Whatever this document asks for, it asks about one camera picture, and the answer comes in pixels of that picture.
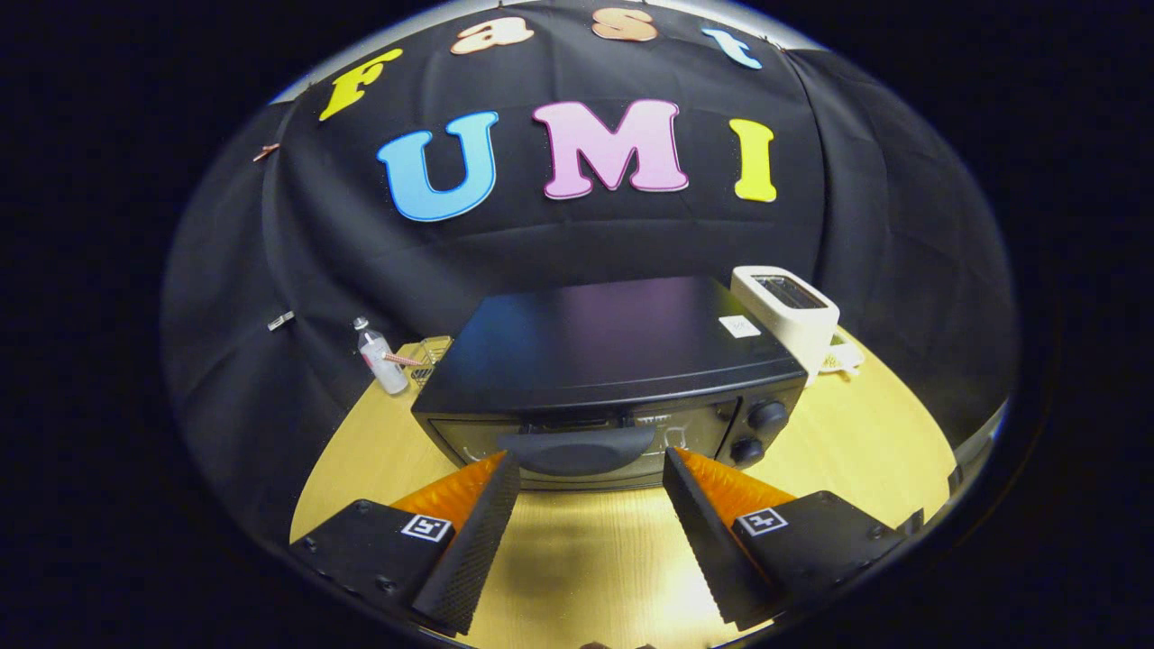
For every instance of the clear plastic bottle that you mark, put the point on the clear plastic bottle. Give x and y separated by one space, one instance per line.
383 365

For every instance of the pink stick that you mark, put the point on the pink stick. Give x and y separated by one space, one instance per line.
401 360

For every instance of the white pop-up toaster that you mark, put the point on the white pop-up toaster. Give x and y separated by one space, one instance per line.
793 329

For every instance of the small pink clip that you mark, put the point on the small pink clip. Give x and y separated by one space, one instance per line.
266 152

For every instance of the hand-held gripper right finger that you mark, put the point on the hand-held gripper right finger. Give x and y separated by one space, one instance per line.
708 550

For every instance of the white divided dish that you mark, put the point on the white divided dish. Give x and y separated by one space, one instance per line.
846 356

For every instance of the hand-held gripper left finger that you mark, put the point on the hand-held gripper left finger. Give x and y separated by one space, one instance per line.
473 550

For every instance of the black toaster oven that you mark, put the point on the black toaster oven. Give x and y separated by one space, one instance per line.
613 342

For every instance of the small metal clip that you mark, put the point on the small metal clip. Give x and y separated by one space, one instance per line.
280 321

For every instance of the black backdrop cloth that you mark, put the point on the black backdrop cloth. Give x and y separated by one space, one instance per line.
856 180

